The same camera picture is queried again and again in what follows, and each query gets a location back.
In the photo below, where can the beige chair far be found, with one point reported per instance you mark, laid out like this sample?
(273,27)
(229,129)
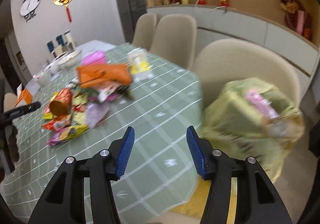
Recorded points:
(145,31)

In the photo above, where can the pink yellow snack packet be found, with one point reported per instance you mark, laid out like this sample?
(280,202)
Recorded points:
(67,133)

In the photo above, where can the white yellow toy container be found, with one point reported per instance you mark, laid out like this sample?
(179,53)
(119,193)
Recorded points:
(139,66)

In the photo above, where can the right red figurine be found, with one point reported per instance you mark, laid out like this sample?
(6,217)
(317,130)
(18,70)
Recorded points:
(224,3)

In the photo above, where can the yellow seat cushion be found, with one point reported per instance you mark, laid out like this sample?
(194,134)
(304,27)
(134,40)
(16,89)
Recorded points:
(195,206)

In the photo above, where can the orange plastic bag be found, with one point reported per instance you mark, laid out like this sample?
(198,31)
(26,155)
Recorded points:
(98,73)

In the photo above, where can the wooden shelf cabinet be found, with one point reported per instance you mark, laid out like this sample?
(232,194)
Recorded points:
(258,21)

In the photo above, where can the large white bowl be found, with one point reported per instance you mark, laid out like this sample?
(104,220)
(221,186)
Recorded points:
(70,60)

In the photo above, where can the orange white box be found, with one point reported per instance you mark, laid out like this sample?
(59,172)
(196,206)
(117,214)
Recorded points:
(24,97)

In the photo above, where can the beige chair near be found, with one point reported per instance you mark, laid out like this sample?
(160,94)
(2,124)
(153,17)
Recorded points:
(228,60)

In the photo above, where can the gold yellow snack wrapper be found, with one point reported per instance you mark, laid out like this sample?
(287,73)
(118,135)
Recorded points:
(79,105)

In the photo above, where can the red gift bag decoration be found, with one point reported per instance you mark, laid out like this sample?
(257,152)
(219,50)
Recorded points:
(297,18)

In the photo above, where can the pink long snack wrapper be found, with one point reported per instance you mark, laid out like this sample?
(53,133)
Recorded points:
(261,104)

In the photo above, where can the red snack packet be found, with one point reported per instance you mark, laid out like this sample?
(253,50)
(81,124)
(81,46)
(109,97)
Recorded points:
(58,123)

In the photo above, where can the red figurine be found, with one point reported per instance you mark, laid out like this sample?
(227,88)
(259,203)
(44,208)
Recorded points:
(201,2)
(224,3)

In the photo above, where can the beige chair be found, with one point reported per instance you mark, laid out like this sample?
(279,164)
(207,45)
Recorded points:
(228,60)
(175,39)
(145,31)

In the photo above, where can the green snack bag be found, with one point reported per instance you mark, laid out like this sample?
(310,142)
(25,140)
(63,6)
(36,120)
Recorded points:
(105,92)

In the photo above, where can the pink plastic box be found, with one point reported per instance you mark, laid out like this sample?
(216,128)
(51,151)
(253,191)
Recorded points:
(97,57)

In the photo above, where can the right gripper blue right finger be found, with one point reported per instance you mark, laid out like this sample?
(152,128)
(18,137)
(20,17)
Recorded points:
(193,142)

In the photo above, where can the purple translucent wrapper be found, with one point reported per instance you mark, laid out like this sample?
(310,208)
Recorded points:
(95,112)

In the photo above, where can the red paper cup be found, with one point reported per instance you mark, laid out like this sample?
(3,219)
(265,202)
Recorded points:
(61,104)

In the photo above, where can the beige chair middle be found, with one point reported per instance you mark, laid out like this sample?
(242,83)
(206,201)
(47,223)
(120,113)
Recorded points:
(175,39)

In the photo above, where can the left red figurine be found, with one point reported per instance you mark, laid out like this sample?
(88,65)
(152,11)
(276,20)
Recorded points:
(201,2)

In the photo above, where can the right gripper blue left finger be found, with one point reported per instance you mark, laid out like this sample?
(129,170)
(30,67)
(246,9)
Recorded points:
(124,153)

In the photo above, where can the panda wall clock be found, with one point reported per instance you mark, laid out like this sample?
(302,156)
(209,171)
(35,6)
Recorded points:
(28,8)

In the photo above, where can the steel mug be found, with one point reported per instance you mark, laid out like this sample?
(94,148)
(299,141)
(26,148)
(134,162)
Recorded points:
(70,46)

